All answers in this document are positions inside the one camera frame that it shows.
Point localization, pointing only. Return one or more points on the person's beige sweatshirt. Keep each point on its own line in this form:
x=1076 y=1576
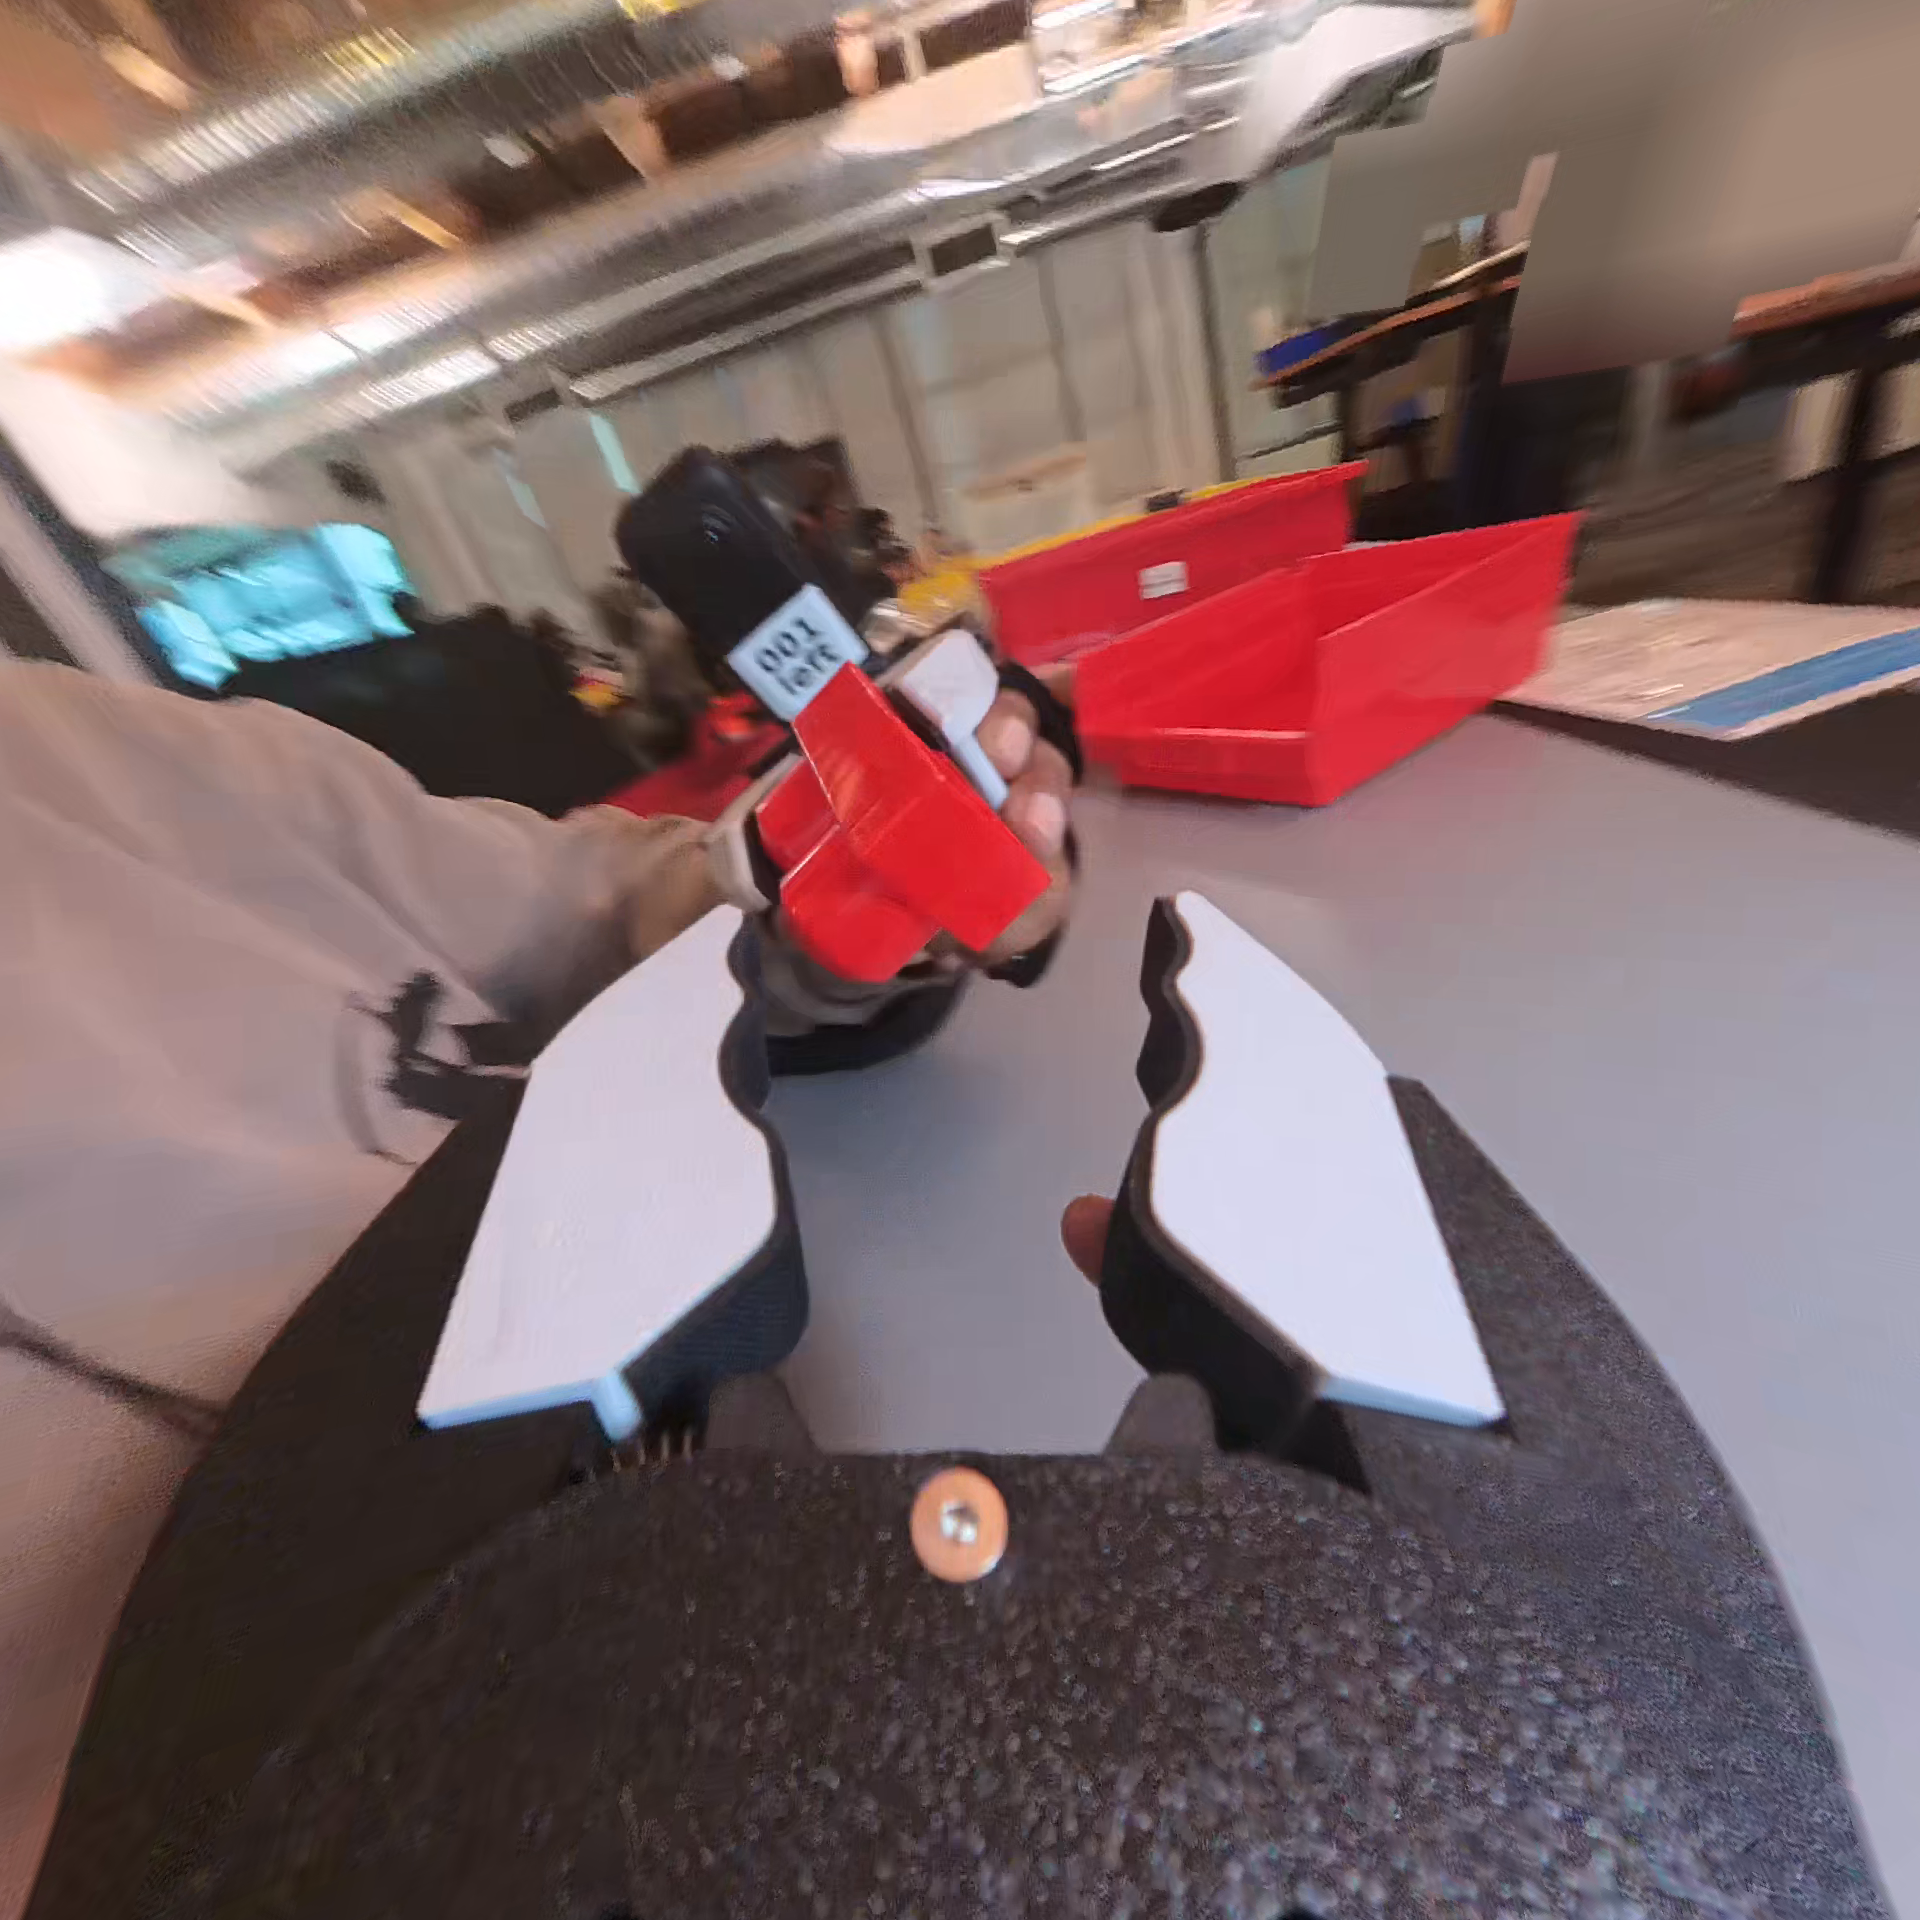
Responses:
x=148 y=1276

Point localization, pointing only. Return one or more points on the person's left hand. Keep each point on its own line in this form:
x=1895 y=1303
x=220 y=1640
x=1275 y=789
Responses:
x=1043 y=818

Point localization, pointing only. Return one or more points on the lit monitor screen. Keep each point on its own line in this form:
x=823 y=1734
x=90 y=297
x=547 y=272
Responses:
x=255 y=599

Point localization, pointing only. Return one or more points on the person's right hand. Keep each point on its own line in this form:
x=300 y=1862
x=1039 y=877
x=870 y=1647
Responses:
x=1088 y=1238

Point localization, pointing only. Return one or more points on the silver air duct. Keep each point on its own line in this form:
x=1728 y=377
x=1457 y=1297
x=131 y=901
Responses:
x=523 y=255

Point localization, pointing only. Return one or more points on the red plastic bin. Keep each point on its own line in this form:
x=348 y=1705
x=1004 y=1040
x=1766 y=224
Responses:
x=1108 y=585
x=1306 y=704

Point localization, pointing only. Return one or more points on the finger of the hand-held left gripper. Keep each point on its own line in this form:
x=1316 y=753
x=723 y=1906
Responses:
x=746 y=866

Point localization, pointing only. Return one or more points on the wooden office desk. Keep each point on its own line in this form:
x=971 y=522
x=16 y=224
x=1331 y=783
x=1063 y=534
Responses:
x=1828 y=322
x=1394 y=317

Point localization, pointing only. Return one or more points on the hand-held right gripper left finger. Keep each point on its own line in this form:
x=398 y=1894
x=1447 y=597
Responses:
x=616 y=1200

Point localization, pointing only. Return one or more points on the red plastic block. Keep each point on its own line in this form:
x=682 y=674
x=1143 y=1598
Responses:
x=884 y=839

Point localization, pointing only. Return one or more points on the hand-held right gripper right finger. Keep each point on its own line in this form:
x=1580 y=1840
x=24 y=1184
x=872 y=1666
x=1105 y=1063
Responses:
x=1306 y=1200

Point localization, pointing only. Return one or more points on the person's left forearm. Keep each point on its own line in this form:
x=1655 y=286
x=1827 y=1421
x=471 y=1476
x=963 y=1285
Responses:
x=300 y=839

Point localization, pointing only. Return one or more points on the white blue paper box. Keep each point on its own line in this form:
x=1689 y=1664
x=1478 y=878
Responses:
x=1723 y=674

